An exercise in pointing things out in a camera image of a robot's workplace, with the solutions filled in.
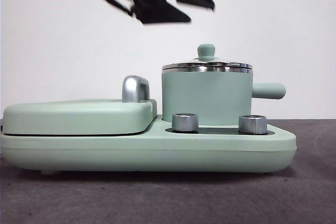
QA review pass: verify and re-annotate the silver control knob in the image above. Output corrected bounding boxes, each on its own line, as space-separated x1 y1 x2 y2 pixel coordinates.
238 115 268 134
172 113 200 132

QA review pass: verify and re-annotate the mint green breakfast machine base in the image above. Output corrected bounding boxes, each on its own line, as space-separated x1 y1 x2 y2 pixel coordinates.
0 126 298 176

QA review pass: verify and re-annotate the mint green handled steamer pot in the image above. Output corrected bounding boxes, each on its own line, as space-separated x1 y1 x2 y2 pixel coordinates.
161 63 286 127

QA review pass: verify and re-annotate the mint green griddle cover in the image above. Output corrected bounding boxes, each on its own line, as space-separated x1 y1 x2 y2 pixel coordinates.
3 76 159 136

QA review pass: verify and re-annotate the glass lid with green knob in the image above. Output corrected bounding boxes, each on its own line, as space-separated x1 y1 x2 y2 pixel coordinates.
161 44 253 74

